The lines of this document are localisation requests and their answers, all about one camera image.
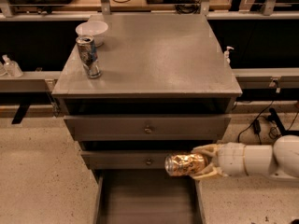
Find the white bowl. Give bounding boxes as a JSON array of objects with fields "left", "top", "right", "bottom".
[{"left": 76, "top": 21, "right": 108, "bottom": 47}]

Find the grey drawer cabinet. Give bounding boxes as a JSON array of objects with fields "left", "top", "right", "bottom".
[{"left": 51, "top": 13, "right": 243, "bottom": 185}]

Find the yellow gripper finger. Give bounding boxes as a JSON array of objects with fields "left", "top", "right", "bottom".
[
  {"left": 191, "top": 144, "right": 222, "bottom": 166},
  {"left": 192, "top": 166, "right": 226, "bottom": 180}
]

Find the grey drawer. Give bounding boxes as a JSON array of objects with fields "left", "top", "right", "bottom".
[
  {"left": 64, "top": 115, "right": 231, "bottom": 141},
  {"left": 93, "top": 169, "right": 204, "bottom": 224},
  {"left": 81, "top": 150, "right": 186, "bottom": 170}
]

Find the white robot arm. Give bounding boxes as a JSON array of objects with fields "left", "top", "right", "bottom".
[{"left": 192, "top": 135, "right": 299, "bottom": 182}]

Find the clear sanitizer bottle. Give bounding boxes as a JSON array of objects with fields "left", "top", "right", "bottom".
[{"left": 2, "top": 55, "right": 23, "bottom": 77}]

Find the black stand leg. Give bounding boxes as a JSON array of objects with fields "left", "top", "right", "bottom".
[{"left": 269, "top": 108, "right": 287, "bottom": 135}]

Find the blue silver can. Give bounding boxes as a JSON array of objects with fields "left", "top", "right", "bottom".
[{"left": 76, "top": 35, "right": 101, "bottom": 78}]

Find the grey top drawer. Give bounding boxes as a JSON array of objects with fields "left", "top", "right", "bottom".
[{"left": 64, "top": 115, "right": 231, "bottom": 141}]

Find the grey middle drawer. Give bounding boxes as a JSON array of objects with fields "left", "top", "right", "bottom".
[{"left": 81, "top": 150, "right": 186, "bottom": 170}]

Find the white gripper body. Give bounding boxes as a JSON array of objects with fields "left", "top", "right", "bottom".
[{"left": 217, "top": 143, "right": 247, "bottom": 176}]

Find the black floor cable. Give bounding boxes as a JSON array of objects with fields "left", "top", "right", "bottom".
[{"left": 236, "top": 101, "right": 277, "bottom": 145}]

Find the grey bottom drawer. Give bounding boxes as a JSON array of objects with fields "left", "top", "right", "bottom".
[{"left": 93, "top": 169, "right": 204, "bottom": 224}]

